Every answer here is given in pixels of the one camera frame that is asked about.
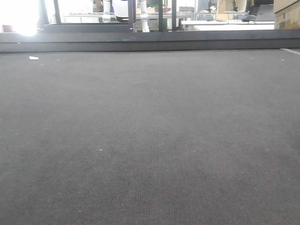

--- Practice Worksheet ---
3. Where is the black metal frame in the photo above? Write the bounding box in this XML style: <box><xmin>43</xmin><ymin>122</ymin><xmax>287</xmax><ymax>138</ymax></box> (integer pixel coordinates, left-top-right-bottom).
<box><xmin>39</xmin><ymin>0</ymin><xmax>178</xmax><ymax>33</ymax></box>

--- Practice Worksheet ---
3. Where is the dark grey carpet mat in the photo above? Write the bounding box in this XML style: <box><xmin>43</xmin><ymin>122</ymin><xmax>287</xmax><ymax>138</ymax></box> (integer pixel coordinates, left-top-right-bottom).
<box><xmin>0</xmin><ymin>49</ymin><xmax>300</xmax><ymax>225</ymax></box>

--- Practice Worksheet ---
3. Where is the white table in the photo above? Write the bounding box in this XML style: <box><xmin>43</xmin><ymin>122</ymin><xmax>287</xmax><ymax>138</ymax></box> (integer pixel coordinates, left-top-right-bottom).
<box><xmin>180</xmin><ymin>20</ymin><xmax>275</xmax><ymax>31</ymax></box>

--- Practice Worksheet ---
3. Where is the labelled cardboard box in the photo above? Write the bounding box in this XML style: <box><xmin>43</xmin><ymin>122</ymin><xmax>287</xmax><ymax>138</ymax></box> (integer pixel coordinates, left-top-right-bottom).
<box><xmin>273</xmin><ymin>0</ymin><xmax>300</xmax><ymax>30</ymax></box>

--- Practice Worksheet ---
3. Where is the small white paper scrap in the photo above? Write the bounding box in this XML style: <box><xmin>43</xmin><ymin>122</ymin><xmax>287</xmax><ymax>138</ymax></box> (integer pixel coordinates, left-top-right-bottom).
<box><xmin>29</xmin><ymin>56</ymin><xmax>39</xmax><ymax>60</ymax></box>

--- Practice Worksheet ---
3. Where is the black foam board stack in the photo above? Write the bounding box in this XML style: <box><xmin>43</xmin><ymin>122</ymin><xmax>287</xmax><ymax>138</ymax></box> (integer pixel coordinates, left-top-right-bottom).
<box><xmin>0</xmin><ymin>30</ymin><xmax>300</xmax><ymax>53</ymax></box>

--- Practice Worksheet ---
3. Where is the white humanoid robot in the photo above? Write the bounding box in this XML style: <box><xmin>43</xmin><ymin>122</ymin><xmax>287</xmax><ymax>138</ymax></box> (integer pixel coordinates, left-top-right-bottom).
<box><xmin>103</xmin><ymin>0</ymin><xmax>150</xmax><ymax>33</ymax></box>

